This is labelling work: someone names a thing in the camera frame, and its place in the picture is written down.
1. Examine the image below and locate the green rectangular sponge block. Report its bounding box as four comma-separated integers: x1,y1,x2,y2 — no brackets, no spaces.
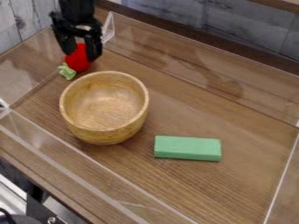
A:
153,136,221,161

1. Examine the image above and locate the red plush strawberry toy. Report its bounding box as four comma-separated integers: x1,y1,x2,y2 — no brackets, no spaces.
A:
59,43,91,81

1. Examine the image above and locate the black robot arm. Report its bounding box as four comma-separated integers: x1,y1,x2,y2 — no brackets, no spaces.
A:
49,0,103,61

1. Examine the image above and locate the clear acrylic tray enclosure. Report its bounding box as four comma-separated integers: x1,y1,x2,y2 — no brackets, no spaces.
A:
0,16,299,224

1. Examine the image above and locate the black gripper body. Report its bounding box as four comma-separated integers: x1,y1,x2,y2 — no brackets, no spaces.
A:
49,11,103,37

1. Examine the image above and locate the wooden bowl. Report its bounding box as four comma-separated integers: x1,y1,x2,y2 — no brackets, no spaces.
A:
60,71,149,145

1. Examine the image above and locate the black cable and clamp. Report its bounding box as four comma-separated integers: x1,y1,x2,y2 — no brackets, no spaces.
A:
0,193,68,224

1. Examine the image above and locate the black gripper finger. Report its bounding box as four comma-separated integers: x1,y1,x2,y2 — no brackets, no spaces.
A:
52,28,76,55
84,30,103,61

